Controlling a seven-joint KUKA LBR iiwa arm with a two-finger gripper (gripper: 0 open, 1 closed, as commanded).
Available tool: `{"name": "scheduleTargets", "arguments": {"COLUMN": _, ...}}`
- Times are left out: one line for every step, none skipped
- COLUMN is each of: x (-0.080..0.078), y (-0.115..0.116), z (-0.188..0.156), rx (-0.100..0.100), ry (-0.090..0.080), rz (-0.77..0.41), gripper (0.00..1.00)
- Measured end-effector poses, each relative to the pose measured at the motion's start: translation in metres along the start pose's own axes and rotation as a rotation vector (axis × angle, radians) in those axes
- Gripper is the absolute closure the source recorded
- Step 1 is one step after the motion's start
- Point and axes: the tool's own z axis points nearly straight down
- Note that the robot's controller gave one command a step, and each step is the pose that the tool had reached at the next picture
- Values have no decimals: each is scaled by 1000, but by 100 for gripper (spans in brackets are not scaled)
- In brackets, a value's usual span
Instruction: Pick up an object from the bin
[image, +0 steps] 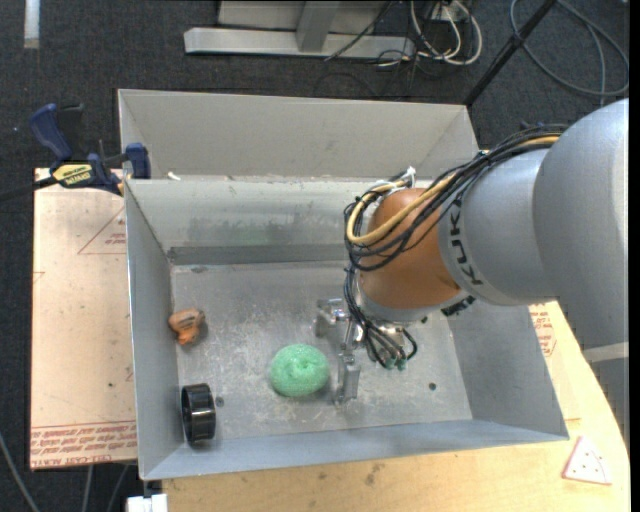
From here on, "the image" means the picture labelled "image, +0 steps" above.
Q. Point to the white triangular pad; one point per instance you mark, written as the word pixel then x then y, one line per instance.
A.
pixel 587 465

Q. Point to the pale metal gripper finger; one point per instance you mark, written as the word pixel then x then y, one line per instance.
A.
pixel 327 315
pixel 348 377

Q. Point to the grey metal bin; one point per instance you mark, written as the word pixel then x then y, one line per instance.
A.
pixel 280 320

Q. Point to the green mesh scrubber ball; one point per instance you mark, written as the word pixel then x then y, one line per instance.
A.
pixel 299 370

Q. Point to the brown cardboard board red print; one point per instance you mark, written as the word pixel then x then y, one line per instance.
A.
pixel 80 310

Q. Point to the orange toy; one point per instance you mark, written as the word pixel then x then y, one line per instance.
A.
pixel 187 325

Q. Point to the black cylinder on white bracket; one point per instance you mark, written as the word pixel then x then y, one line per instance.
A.
pixel 457 307

